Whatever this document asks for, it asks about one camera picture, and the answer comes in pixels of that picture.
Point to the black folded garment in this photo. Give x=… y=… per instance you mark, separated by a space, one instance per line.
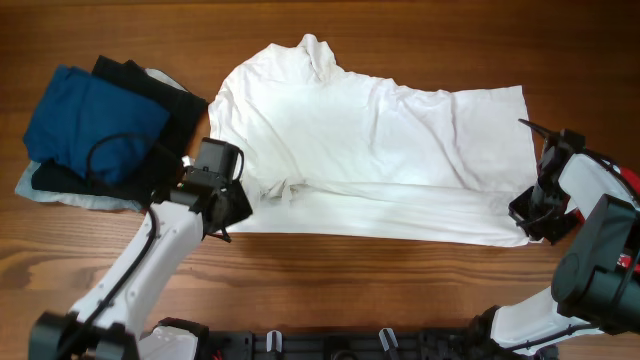
x=175 y=115

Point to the white t-shirt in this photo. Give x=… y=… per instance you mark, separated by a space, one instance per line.
x=329 y=151

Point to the red t-shirt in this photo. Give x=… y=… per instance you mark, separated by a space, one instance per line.
x=632 y=184

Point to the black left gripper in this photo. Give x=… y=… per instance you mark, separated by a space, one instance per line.
x=232 y=208

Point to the blue folded garment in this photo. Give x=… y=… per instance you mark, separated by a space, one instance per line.
x=83 y=122

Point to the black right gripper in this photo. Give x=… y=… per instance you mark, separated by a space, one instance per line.
x=542 y=163

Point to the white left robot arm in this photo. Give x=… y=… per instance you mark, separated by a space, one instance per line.
x=108 y=322

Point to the light grey folded garment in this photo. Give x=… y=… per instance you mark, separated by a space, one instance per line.
x=75 y=200

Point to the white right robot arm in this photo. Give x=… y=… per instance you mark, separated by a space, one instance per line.
x=595 y=287

